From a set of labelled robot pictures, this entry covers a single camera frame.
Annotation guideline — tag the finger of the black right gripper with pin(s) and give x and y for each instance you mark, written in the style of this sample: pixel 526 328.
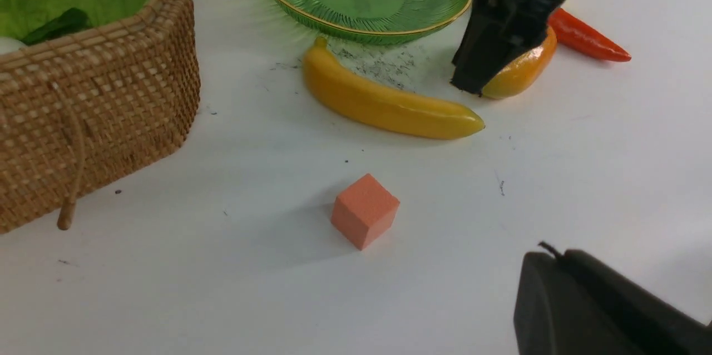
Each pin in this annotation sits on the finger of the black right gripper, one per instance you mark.
pixel 488 45

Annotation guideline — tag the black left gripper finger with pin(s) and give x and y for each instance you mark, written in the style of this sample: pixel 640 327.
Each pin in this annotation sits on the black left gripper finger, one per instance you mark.
pixel 572 303

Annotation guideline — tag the orange yellow mango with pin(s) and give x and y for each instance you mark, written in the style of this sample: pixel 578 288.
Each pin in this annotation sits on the orange yellow mango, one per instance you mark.
pixel 521 73

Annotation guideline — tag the orange carrot with leaves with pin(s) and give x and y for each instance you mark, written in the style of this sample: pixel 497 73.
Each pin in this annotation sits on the orange carrot with leaves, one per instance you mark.
pixel 577 35

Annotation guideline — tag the yellow banana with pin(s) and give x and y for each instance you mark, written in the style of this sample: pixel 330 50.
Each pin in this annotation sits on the yellow banana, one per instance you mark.
pixel 363 100

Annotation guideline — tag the white radish with leaves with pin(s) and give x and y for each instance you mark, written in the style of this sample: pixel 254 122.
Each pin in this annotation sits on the white radish with leaves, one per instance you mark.
pixel 70 21

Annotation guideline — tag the orange foam cube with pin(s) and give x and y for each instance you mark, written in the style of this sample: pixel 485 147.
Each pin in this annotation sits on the orange foam cube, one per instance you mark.
pixel 364 211

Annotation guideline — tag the woven wicker basket green lining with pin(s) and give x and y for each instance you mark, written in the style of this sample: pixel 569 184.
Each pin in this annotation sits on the woven wicker basket green lining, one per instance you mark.
pixel 85 110

